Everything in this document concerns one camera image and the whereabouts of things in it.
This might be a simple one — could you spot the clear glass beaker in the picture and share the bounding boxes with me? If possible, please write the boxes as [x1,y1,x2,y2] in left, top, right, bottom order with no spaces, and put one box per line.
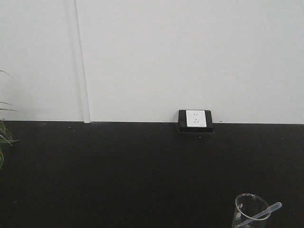
[231,193,270,228]

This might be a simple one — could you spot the clear plastic pipette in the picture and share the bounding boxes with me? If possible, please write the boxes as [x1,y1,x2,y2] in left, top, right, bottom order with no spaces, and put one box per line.
[236,202,282,228]

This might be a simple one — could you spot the black socket housing box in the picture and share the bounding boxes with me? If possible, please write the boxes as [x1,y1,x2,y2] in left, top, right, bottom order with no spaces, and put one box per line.
[177,110,214,136]

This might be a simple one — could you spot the green plant leaves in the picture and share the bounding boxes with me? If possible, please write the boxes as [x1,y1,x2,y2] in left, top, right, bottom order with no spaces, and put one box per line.
[0,70,19,169]

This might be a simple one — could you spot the white wall power socket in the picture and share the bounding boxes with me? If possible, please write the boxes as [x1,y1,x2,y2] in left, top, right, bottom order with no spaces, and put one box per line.
[186,110,207,128]

